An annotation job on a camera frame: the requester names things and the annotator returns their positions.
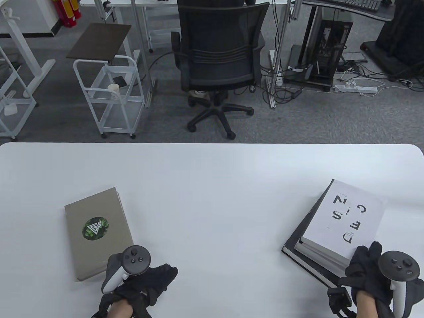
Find dark brown board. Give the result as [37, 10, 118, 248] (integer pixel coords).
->
[66, 23, 132, 63]

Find dark keyboard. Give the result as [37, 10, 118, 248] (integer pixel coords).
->
[344, 0, 381, 12]

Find white drawer cabinet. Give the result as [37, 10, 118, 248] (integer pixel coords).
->
[148, 6, 183, 51]

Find white wire cart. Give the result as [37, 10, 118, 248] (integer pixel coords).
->
[0, 46, 37, 139]

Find grey book with green circle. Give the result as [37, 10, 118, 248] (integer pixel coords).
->
[64, 187, 137, 281]

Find white desk stand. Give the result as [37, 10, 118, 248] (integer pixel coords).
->
[0, 7, 56, 98]

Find person's left forearm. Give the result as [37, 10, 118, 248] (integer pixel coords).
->
[108, 300, 137, 318]

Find black mesh office chair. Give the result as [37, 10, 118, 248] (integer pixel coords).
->
[171, 0, 270, 140]

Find white book with black letters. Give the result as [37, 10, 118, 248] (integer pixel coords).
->
[300, 179, 387, 261]

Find person's right forearm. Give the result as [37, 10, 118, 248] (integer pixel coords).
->
[356, 293, 380, 318]

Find black and white controller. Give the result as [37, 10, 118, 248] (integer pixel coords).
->
[101, 245, 152, 295]
[378, 251, 424, 317]

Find black equipment base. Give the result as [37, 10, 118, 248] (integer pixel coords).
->
[360, 0, 424, 82]

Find white cable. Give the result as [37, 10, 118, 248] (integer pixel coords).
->
[361, 79, 414, 97]

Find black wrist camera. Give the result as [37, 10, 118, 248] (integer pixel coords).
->
[327, 287, 353, 317]

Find white rolling cart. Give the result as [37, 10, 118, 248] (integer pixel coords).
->
[73, 55, 145, 139]

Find person's left hand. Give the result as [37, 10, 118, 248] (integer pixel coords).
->
[99, 263, 179, 308]

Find black cable bundle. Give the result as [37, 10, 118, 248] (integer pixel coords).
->
[262, 60, 307, 104]

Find person's right hand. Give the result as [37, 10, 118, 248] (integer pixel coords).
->
[339, 241, 395, 302]

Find white power strip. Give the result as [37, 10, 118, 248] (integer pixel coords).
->
[335, 84, 378, 93]

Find black hardcover book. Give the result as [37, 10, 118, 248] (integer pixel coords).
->
[282, 181, 348, 289]

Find dark curved desk top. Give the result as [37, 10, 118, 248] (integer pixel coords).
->
[302, 0, 395, 22]

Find black computer tower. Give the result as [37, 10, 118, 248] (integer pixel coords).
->
[310, 19, 353, 92]

